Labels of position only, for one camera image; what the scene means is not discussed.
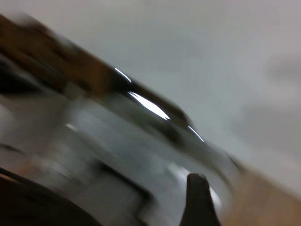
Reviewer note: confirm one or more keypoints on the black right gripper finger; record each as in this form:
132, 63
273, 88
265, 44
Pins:
198, 204

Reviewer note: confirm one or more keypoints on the clear double-wall glass cup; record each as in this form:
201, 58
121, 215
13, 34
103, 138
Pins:
131, 150

